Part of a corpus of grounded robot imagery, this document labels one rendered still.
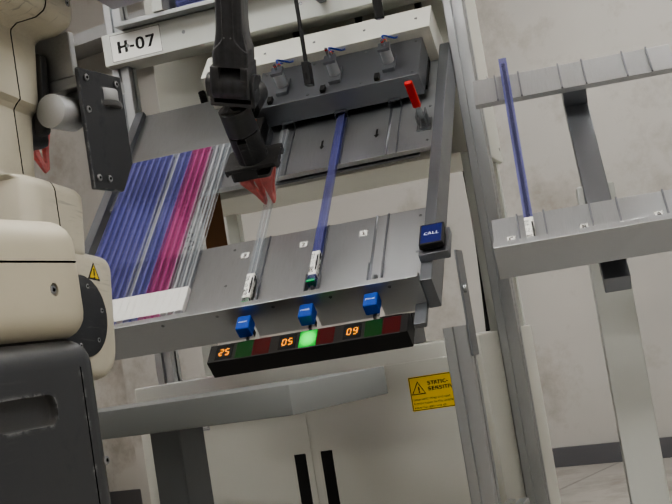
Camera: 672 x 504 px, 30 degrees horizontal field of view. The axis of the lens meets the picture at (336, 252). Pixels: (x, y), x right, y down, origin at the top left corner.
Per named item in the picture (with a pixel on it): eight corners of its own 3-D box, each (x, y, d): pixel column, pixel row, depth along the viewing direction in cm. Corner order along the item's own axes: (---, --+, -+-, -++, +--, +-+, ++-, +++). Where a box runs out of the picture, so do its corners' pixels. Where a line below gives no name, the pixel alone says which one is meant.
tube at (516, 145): (539, 257, 185) (538, 252, 184) (530, 259, 185) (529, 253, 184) (506, 62, 222) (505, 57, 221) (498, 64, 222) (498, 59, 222)
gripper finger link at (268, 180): (253, 195, 234) (236, 154, 229) (289, 188, 232) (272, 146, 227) (246, 216, 229) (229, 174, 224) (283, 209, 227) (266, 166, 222)
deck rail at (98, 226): (68, 368, 221) (52, 344, 217) (58, 370, 222) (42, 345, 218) (155, 134, 274) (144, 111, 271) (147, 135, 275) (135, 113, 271)
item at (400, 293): (429, 308, 202) (417, 276, 198) (68, 368, 221) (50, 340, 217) (430, 303, 203) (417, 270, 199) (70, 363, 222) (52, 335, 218)
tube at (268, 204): (249, 309, 208) (247, 304, 208) (241, 310, 209) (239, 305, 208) (289, 133, 246) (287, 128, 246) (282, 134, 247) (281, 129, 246)
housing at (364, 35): (448, 84, 253) (429, 24, 245) (225, 132, 267) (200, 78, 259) (449, 62, 259) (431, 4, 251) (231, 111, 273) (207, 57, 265)
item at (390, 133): (440, 165, 231) (432, 143, 228) (119, 229, 250) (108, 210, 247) (447, 68, 256) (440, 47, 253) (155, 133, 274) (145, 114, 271)
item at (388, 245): (425, 291, 202) (420, 277, 200) (64, 353, 220) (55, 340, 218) (431, 217, 216) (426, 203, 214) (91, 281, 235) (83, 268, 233)
